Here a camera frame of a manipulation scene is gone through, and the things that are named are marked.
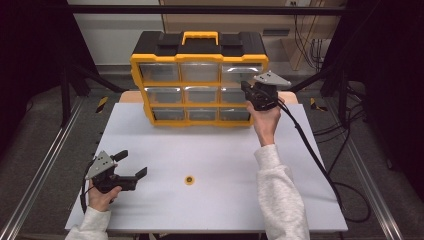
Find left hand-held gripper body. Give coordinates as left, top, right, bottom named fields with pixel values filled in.
left=84, top=150, right=138, bottom=195

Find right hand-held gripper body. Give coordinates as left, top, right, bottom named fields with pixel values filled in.
left=248, top=70, right=292, bottom=112

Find clear organizer drawer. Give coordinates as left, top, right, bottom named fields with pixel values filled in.
left=221, top=63, right=264, bottom=84
left=145, top=86, right=184, bottom=104

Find yellow black drawer cabinet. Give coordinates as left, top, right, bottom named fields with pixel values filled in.
left=129, top=30, right=270, bottom=128

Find person's right hand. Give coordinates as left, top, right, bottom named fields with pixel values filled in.
left=246, top=98, right=283, bottom=148

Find person's left hand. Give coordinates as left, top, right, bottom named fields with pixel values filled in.
left=87, top=182, right=123, bottom=213

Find yellow black hazard tape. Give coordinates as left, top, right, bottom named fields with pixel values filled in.
left=309, top=97, right=329, bottom=113
left=95, top=96, right=109, bottom=114

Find grid of clear plastic drawers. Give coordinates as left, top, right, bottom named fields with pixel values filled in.
left=138, top=62, right=253, bottom=122

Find wooden table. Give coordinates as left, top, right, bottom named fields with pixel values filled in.
left=119, top=90, right=299, bottom=105

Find black metal stand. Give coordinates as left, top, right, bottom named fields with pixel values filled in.
left=59, top=64, right=129, bottom=128
left=286, top=64, right=354, bottom=129

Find black curtain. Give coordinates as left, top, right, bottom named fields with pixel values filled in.
left=324, top=0, right=424, bottom=194
left=0, top=0, right=98, bottom=161

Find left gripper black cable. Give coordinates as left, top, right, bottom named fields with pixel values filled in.
left=79, top=159, right=98, bottom=214

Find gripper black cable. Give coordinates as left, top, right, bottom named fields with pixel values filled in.
left=79, top=159, right=98, bottom=214
left=276, top=98, right=346, bottom=218

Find aluminium floor rail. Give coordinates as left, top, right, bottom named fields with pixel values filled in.
left=346, top=139, right=406, bottom=240
left=0, top=96, right=84, bottom=240

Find hanging black cable bundle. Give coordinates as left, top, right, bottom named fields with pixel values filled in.
left=292, top=13, right=333, bottom=72

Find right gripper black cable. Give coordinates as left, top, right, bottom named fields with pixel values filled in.
left=276, top=98, right=346, bottom=218

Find black floor cables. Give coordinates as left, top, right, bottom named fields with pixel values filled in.
left=313, top=83, right=368, bottom=144

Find black floor cable loop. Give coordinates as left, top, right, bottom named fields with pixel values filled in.
left=328, top=181, right=372, bottom=224

